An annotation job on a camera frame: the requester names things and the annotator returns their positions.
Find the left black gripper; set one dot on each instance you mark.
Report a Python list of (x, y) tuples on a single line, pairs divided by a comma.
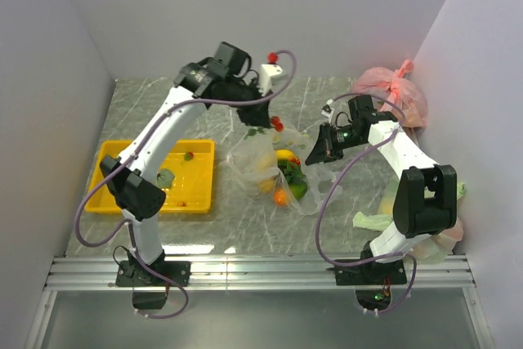
[(257, 115)]

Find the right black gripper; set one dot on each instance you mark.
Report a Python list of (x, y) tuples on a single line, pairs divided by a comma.
[(324, 149)]

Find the red fake cherries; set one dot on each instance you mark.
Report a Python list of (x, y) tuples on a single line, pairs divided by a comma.
[(276, 123)]

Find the yellow fake banana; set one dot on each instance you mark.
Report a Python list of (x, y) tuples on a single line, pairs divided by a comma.
[(288, 156)]

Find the green orange fake mango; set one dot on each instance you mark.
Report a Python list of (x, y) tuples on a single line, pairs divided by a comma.
[(298, 189)]

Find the clear plastic bag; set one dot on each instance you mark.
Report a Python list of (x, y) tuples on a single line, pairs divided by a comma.
[(253, 159)]

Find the orange fake orange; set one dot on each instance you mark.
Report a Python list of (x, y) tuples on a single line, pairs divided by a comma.
[(280, 197)]

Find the yellow fake lemon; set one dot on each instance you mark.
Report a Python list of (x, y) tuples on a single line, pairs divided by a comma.
[(268, 185)]

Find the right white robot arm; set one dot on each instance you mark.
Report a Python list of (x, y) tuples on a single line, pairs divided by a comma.
[(426, 198)]

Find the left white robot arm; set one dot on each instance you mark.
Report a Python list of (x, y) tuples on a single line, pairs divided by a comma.
[(131, 176)]

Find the small fake strawberry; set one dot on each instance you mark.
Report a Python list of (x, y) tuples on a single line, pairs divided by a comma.
[(188, 156)]

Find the pink tied plastic bag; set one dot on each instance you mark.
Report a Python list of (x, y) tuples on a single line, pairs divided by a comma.
[(392, 85)]

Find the green fake leaf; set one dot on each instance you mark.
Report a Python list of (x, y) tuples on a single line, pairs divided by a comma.
[(164, 178)]

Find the green plastic bag with fruit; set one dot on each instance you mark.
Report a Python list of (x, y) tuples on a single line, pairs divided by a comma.
[(429, 251)]

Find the yellow plastic tray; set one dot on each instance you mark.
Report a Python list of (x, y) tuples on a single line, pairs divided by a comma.
[(191, 191)]

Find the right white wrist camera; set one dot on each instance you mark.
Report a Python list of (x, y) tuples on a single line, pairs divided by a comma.
[(327, 109)]

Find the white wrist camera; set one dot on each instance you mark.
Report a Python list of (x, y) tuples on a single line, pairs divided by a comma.
[(327, 109), (269, 75)]

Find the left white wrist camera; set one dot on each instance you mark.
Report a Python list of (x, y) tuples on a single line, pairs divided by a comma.
[(269, 75)]

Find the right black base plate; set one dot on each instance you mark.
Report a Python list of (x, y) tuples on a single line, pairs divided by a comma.
[(373, 273)]

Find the aluminium mounting rail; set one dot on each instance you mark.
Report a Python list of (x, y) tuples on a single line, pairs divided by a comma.
[(248, 273)]

